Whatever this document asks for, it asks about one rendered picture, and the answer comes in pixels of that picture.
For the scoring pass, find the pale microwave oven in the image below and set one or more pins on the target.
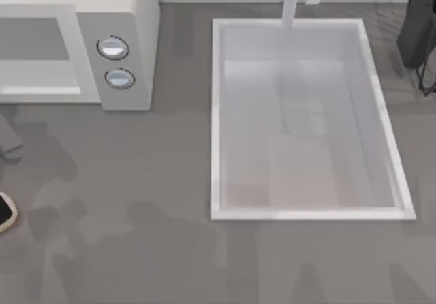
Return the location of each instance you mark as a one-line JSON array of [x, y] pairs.
[[143, 45]]

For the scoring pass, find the tall white tap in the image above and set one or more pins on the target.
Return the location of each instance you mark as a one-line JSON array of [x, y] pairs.
[[290, 0]]

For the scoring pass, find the round silver microwave knob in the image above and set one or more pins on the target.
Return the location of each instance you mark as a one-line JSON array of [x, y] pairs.
[[112, 48], [119, 78]]

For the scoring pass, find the white sink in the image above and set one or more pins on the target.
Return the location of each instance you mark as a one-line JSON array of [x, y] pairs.
[[306, 130]]

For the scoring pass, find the pale microwave door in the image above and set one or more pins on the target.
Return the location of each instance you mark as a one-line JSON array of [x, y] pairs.
[[76, 75]]

